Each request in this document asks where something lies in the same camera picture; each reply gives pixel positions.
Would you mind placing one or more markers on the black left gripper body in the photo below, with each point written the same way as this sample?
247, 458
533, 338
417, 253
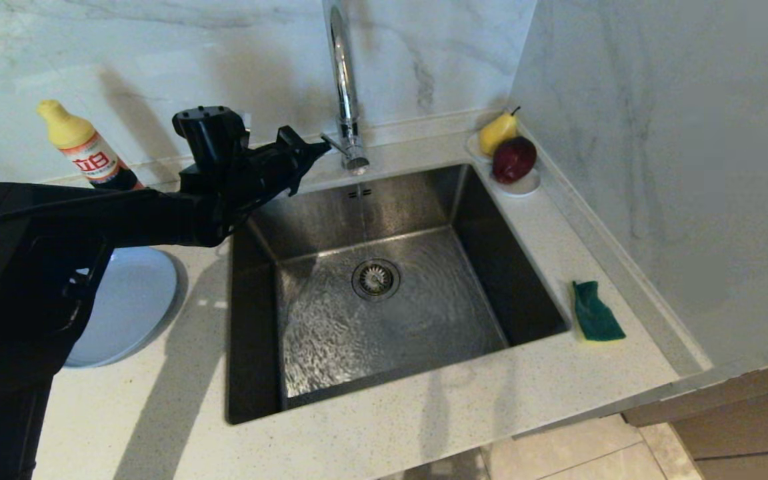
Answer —
244, 176

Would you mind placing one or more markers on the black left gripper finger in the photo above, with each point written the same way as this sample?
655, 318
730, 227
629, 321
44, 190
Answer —
300, 174
304, 143

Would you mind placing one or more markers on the chrome faucet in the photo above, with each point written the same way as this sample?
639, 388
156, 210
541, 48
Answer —
346, 100

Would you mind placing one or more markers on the white orange dish soap bottle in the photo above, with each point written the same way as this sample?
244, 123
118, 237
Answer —
87, 150

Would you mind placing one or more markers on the blue-grey plate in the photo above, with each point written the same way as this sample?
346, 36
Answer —
130, 300

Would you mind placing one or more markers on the yellow sponge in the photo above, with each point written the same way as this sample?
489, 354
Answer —
594, 316

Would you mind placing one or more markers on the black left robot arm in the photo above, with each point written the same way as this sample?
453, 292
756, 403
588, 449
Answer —
37, 266

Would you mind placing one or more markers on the round metal sink drain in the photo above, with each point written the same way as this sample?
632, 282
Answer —
376, 280

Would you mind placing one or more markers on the stainless steel sink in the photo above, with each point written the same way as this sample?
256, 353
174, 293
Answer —
424, 320

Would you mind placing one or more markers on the yellow pear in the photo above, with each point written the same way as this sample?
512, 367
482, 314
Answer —
496, 132

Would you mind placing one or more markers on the dark red apple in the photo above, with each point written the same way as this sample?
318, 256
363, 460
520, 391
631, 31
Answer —
514, 160

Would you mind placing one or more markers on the small white dish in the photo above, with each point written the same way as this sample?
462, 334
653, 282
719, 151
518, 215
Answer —
527, 187

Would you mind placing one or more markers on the wooden cabinet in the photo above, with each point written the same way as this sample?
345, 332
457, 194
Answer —
744, 433

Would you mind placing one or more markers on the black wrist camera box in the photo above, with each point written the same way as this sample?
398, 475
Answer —
214, 133

